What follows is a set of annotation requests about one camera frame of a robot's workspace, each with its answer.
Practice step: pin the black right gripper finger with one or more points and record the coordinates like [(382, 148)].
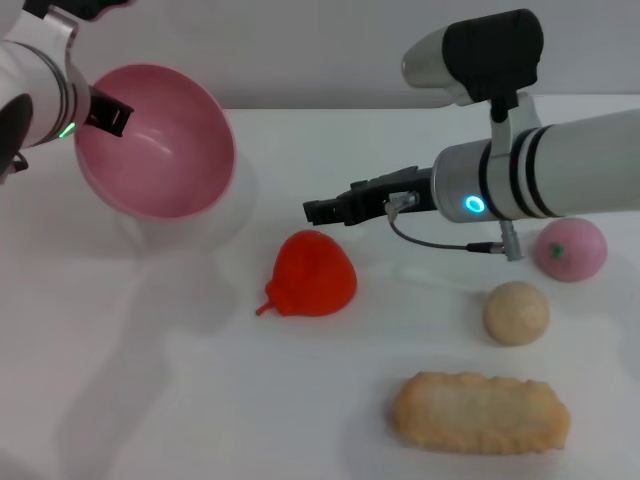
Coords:
[(325, 210)]

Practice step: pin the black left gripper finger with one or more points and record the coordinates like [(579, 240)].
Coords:
[(117, 117)]

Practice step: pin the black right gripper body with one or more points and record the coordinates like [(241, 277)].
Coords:
[(390, 195)]

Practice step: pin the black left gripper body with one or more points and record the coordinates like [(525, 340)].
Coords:
[(96, 109)]

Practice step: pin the pink plastic bowl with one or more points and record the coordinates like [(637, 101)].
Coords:
[(160, 170)]

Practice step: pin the orange toy fruit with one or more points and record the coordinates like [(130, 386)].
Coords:
[(315, 280)]

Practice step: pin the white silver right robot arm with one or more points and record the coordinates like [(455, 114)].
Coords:
[(550, 170)]

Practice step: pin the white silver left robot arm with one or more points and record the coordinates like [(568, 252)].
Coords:
[(35, 85)]

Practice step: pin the beige round toy bun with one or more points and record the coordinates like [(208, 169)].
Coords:
[(515, 312)]

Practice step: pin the pink toy peach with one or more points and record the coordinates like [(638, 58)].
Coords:
[(575, 250)]

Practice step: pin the golden rectangular toy bread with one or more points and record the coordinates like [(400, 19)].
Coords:
[(480, 412)]

